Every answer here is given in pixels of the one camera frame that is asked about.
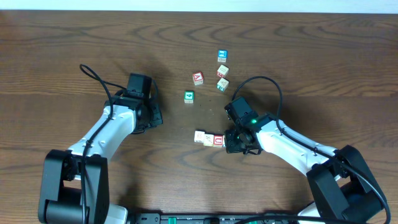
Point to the red M wooden block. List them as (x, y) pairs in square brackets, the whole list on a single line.
[(222, 71)]

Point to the red U wooden block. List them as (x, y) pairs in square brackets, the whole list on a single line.
[(218, 141)]

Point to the green 4 wooden block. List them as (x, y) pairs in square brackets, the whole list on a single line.
[(189, 97)]

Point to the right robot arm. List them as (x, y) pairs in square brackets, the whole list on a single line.
[(342, 185)]

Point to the blue-top wooden block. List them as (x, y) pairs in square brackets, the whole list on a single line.
[(222, 56)]

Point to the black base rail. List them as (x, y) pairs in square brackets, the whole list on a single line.
[(189, 218)]

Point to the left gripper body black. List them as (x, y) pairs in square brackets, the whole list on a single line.
[(156, 115)]

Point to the cream wooden block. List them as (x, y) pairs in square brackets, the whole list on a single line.
[(208, 140)]

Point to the cream block with yellow side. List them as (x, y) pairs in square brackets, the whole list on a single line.
[(199, 136)]

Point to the red A wooden block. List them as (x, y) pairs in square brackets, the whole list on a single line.
[(198, 78)]

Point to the green J wooden block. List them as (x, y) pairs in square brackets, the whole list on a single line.
[(222, 84)]

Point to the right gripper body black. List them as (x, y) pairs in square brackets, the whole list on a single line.
[(234, 142)]

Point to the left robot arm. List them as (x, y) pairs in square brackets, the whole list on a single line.
[(75, 182)]

